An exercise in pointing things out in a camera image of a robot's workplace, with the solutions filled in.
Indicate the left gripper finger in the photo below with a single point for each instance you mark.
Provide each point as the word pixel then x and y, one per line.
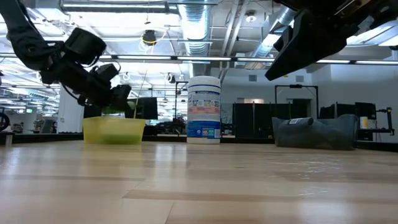
pixel 119 98

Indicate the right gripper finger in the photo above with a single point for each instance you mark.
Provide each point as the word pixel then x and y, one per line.
pixel 311 43
pixel 284 39

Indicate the dark grey deodorant stick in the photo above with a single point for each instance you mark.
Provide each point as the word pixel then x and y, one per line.
pixel 303 121

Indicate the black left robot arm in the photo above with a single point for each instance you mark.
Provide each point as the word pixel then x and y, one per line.
pixel 25 49

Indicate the black monitor on arm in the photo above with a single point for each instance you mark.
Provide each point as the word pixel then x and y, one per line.
pixel 365 109

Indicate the black monitor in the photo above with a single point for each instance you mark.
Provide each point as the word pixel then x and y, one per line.
pixel 327 112
pixel 144 108
pixel 91 112
pixel 345 110

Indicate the yellow translucent plastic bin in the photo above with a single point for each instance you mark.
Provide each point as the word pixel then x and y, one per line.
pixel 112 126

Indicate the white pillar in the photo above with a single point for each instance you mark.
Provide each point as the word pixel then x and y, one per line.
pixel 70 121

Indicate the green exit sign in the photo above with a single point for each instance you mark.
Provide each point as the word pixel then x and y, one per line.
pixel 29 110

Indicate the Lysol wipes canister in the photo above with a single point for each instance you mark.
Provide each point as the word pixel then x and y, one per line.
pixel 203 109

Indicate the black cabinet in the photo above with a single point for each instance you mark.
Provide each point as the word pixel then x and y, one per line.
pixel 264 121

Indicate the white paper cup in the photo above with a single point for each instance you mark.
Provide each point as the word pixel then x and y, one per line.
pixel 364 122

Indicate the black shelf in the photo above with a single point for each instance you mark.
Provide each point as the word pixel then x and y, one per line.
pixel 376 130

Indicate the silver slanted ceiling duct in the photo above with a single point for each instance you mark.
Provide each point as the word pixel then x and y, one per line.
pixel 270 34

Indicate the black rectangular frame stand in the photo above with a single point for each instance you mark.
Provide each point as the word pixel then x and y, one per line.
pixel 295 86

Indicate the black stand post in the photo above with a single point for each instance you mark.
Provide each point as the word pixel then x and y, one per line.
pixel 176 99

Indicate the black table frame rail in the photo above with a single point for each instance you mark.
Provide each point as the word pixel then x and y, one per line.
pixel 46 138

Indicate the silver spiral ceiling duct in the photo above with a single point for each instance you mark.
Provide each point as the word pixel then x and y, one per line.
pixel 194 28

